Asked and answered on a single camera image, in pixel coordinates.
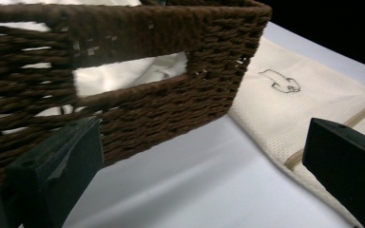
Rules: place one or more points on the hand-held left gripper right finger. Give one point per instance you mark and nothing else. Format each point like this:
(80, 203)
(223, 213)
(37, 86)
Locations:
(348, 164)

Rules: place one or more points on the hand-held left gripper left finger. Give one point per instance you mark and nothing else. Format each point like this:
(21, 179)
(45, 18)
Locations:
(53, 171)

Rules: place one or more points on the cream mesh laundry bag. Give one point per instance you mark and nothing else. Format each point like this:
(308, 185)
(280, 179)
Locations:
(282, 110)

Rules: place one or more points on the white garment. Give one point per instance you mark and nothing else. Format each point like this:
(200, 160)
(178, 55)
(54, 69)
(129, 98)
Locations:
(123, 74)

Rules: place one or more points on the brown woven basket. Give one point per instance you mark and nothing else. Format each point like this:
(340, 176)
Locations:
(177, 41)

